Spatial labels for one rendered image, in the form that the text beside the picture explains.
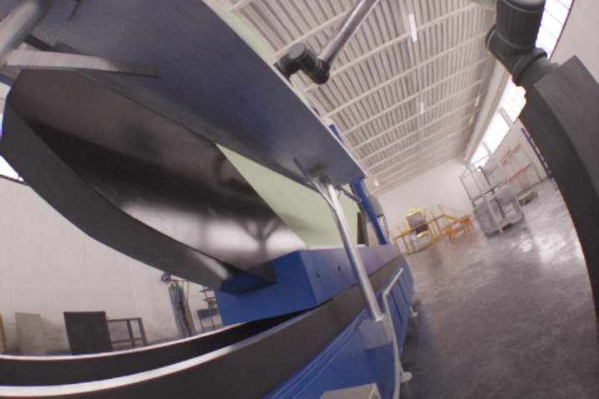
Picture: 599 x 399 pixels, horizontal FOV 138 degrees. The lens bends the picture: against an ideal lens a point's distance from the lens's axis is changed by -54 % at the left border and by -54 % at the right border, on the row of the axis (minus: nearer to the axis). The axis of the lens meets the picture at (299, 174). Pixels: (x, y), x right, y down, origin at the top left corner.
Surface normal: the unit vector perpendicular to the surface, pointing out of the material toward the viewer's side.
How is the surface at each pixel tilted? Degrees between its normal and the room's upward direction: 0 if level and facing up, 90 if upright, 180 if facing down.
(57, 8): 180
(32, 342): 90
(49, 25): 180
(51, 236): 90
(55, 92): 90
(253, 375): 90
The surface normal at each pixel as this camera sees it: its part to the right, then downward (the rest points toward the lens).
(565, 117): -0.56, -0.19
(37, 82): 0.84, -0.45
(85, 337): 0.63, -0.51
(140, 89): 0.30, 0.86
